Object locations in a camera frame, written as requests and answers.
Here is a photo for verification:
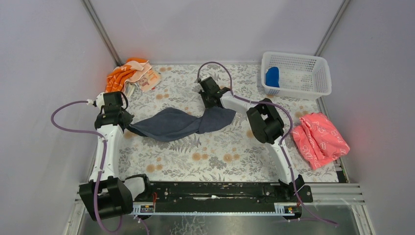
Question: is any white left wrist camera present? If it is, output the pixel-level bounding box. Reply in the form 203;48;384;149
87;92;105;108

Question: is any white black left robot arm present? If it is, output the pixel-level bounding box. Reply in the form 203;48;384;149
79;91;151;221

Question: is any white plastic basket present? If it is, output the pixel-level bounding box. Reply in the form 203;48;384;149
260;51;332;100

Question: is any floral tablecloth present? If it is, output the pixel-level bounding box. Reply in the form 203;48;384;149
107;64;340;183

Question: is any orange white towel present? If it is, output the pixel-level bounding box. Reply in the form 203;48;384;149
105;57;161;94

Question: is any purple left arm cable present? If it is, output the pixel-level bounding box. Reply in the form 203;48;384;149
50;99;151;235

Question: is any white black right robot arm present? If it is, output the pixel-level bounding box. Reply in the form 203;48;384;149
197;77;304;196

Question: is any pink patterned towel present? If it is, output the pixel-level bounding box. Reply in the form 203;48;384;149
291;113;350;170

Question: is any dark grey towel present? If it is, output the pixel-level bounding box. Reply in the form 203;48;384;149
127;107;236;142

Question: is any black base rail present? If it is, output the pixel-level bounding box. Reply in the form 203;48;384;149
132;181;313;217

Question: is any blue towel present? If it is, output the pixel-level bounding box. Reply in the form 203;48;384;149
265;67;280;88

